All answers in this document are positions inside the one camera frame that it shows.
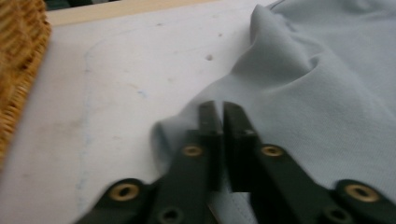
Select grey printed t-shirt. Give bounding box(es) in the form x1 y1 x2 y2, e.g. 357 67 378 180
150 0 396 224

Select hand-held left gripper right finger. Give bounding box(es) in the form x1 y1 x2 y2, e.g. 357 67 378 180
223 102 353 224

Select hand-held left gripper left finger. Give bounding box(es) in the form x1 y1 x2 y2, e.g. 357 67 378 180
146 100 224 224

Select brown wicker basket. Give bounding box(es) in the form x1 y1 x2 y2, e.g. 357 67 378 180
0 0 52 166

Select white table mat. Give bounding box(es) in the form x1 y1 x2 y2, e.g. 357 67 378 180
0 0 278 224

